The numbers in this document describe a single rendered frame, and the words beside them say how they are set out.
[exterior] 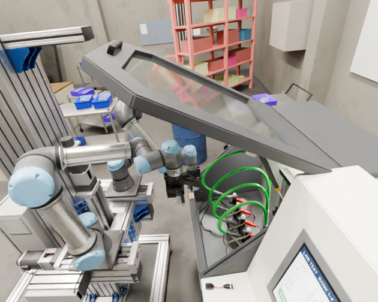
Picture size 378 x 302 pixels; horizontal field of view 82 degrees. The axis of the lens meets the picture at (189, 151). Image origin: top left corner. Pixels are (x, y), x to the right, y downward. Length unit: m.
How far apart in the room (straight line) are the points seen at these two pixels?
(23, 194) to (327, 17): 3.45
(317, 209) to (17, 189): 0.88
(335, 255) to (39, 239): 1.43
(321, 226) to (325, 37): 3.06
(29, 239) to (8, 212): 0.21
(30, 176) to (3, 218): 0.77
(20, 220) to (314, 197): 1.39
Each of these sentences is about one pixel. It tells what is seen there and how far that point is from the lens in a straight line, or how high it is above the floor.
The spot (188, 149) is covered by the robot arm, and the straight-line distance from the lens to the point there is 1.29.
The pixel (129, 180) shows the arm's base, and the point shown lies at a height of 1.09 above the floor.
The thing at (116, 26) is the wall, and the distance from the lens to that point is 8.83.
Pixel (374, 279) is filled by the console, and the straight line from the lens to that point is 0.66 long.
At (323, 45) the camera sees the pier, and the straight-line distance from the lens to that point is 3.60.
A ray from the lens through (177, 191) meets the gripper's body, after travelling 1.01.
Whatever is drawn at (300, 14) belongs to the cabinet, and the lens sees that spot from 4.37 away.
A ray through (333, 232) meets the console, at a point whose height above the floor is 1.52.
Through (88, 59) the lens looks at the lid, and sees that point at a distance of 0.69.
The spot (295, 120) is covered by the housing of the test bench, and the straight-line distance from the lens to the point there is 1.30.
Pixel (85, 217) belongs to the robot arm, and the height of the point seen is 1.27.
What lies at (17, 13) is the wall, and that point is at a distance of 10.28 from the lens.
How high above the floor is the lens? 2.04
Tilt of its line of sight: 33 degrees down
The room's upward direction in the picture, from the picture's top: 6 degrees counter-clockwise
